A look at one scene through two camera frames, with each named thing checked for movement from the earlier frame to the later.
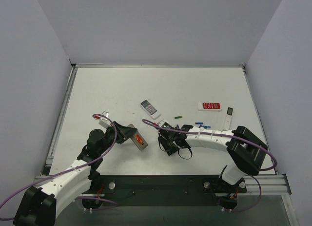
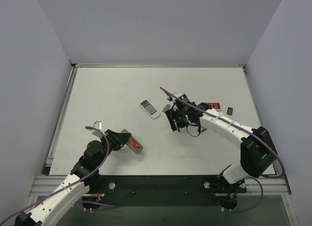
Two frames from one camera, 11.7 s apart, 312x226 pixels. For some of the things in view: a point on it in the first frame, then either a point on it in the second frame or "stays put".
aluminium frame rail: (272, 184) stays put
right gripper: (165, 143) to (177, 116)
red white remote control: (209, 106) stays put
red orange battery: (139, 139) to (134, 142)
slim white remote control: (226, 124) stays put
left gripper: (122, 133) to (113, 140)
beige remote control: (141, 143) to (133, 143)
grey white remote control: (150, 110) stays put
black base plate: (163, 190) stays put
